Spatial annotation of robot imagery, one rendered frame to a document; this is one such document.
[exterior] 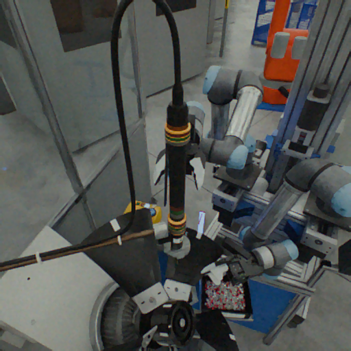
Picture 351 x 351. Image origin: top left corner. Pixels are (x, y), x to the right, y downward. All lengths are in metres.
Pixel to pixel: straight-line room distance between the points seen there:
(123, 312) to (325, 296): 1.85
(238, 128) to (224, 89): 0.27
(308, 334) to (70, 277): 1.78
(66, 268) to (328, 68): 1.27
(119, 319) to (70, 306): 0.16
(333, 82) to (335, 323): 1.70
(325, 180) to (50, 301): 0.92
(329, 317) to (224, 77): 1.91
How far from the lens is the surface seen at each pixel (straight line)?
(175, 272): 0.96
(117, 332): 0.94
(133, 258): 0.81
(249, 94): 1.02
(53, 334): 0.95
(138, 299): 0.86
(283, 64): 4.48
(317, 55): 1.34
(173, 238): 0.64
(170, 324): 0.82
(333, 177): 0.95
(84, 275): 0.98
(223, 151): 0.80
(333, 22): 1.31
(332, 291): 2.54
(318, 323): 2.38
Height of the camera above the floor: 2.04
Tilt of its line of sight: 43 degrees down
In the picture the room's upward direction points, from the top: straight up
